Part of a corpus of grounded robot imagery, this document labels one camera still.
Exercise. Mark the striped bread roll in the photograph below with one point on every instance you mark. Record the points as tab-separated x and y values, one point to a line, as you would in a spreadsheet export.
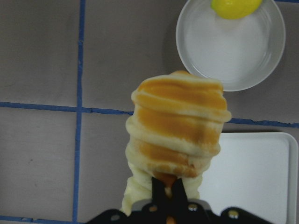
173	133

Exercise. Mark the white rectangular tray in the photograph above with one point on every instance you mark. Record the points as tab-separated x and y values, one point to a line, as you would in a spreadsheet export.
257	172

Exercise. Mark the cream plate with lemon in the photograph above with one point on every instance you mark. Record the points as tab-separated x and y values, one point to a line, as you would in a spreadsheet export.
240	53

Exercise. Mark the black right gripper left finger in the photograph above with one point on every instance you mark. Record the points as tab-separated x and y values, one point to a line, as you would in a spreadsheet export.
159	198

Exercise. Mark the yellow lemon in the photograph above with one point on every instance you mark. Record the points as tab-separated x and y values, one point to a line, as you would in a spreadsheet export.
235	9

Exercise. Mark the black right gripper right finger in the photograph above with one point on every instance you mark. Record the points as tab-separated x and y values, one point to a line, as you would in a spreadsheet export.
179	199

